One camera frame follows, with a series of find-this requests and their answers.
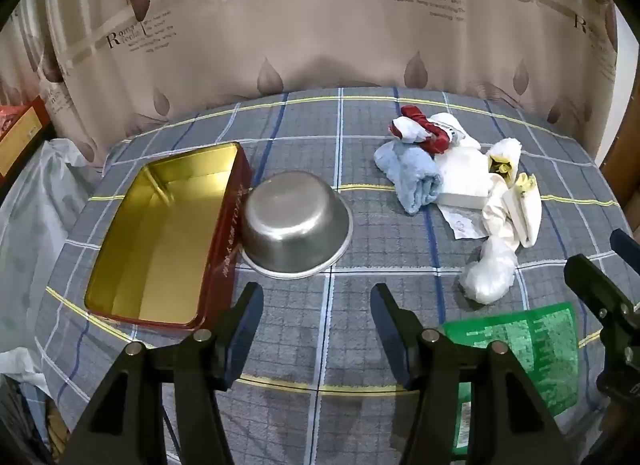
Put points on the red and yellow carton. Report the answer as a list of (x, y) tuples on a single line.
[(20, 135)]

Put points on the red white sock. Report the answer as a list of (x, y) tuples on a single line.
[(437, 137)]

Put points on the green printed leaflet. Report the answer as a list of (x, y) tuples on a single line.
[(530, 345)]

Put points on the beige leaf printed curtain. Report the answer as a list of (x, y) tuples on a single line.
[(320, 35)]

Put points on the steel bowl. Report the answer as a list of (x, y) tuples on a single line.
[(295, 225)]

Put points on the grey plaid bedsheet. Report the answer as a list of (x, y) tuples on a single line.
[(395, 245)]

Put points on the cream satin cloth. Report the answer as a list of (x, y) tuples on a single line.
[(525, 215)]

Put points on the brown wooden door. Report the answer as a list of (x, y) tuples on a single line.
[(627, 160)]

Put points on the small white plastic bag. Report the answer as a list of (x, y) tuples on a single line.
[(487, 275)]

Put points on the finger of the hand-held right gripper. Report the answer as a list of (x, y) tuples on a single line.
[(595, 290), (625, 242)]

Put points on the light blue towel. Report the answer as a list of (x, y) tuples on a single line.
[(415, 175)]

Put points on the white foam block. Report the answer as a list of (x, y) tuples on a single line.
[(465, 175)]

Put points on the white glove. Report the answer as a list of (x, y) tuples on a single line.
[(412, 129)]

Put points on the flower printed paper napkin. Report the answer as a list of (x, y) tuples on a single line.
[(462, 222)]

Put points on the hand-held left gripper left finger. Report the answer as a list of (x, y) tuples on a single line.
[(250, 317)]

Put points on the red tin box gold inside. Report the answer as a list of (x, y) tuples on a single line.
[(165, 245)]

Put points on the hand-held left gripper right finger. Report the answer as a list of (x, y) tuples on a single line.
[(386, 317)]

